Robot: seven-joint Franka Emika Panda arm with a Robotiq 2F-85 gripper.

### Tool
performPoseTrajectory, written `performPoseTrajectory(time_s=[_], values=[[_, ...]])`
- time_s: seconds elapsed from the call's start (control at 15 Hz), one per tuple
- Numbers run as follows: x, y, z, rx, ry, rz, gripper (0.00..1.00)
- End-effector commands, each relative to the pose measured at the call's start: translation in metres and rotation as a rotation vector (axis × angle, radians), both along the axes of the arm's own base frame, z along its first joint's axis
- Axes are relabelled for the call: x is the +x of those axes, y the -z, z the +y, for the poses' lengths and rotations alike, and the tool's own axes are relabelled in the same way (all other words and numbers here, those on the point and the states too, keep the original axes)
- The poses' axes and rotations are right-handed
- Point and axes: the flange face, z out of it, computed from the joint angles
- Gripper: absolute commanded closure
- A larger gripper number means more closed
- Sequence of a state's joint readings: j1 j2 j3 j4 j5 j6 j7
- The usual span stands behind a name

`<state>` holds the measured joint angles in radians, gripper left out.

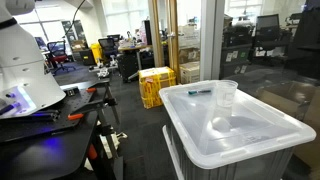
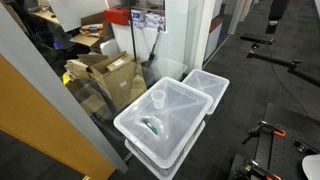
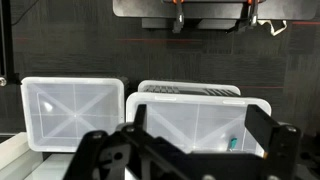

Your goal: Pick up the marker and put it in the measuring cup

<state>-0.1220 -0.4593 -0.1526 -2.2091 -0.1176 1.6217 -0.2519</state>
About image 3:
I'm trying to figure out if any lower stacked plastic bin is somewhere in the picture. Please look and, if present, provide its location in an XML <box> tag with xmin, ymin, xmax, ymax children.
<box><xmin>138</xmin><ymin>80</ymin><xmax>241</xmax><ymax>97</ymax></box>

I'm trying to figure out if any orange handled clamp right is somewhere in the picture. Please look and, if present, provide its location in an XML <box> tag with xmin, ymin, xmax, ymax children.
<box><xmin>248</xmin><ymin>0</ymin><xmax>259</xmax><ymax>26</ymax></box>

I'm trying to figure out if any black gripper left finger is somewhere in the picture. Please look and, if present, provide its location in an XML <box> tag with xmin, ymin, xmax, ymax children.
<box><xmin>134</xmin><ymin>104</ymin><xmax>147</xmax><ymax>130</ymax></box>

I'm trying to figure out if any clear plastic bin front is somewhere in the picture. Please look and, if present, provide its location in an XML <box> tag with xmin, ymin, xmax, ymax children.
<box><xmin>126</xmin><ymin>92</ymin><xmax>272</xmax><ymax>156</ymax></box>

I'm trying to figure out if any orange handled clamp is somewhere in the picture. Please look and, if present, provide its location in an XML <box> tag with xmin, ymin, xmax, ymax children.
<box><xmin>248</xmin><ymin>0</ymin><xmax>259</xmax><ymax>26</ymax></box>
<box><xmin>172</xmin><ymin>0</ymin><xmax>184</xmax><ymax>33</ymax></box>

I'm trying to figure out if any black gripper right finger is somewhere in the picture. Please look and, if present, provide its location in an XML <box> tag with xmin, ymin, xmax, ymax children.
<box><xmin>245</xmin><ymin>104</ymin><xmax>280</xmax><ymax>159</ymax></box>

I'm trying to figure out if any clear plastic bin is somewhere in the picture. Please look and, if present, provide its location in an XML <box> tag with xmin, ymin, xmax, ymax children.
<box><xmin>126</xmin><ymin>92</ymin><xmax>272</xmax><ymax>156</ymax></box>
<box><xmin>21</xmin><ymin>77</ymin><xmax>128</xmax><ymax>153</ymax></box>

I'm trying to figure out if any clear plastic bin rear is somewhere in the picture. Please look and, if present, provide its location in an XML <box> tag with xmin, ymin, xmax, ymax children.
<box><xmin>21</xmin><ymin>77</ymin><xmax>128</xmax><ymax>153</ymax></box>

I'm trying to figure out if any orange handled clamp left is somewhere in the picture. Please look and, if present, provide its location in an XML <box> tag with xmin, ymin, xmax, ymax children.
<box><xmin>172</xmin><ymin>0</ymin><xmax>184</xmax><ymax>33</ymax></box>

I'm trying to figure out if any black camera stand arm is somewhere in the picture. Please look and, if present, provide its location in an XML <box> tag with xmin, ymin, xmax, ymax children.
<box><xmin>0</xmin><ymin>0</ymin><xmax>21</xmax><ymax>87</ymax></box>

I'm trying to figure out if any teal capped marker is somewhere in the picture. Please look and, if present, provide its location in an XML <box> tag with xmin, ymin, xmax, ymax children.
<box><xmin>229</xmin><ymin>138</ymin><xmax>237</xmax><ymax>150</ymax></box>

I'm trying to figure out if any black optical breadboard table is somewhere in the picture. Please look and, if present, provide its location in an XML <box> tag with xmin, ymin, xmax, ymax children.
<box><xmin>112</xmin><ymin>0</ymin><xmax>318</xmax><ymax>30</ymax></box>

